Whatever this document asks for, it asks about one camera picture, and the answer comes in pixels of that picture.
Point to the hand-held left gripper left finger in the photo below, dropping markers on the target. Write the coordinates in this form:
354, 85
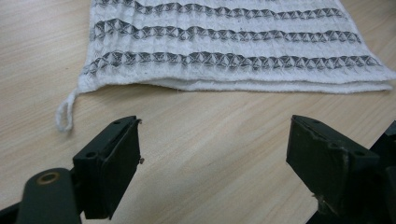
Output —
106, 168

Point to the white grey-striped waffle towel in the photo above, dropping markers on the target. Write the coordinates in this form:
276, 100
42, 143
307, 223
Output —
218, 46

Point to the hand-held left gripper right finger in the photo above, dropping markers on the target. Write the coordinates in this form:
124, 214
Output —
323, 161

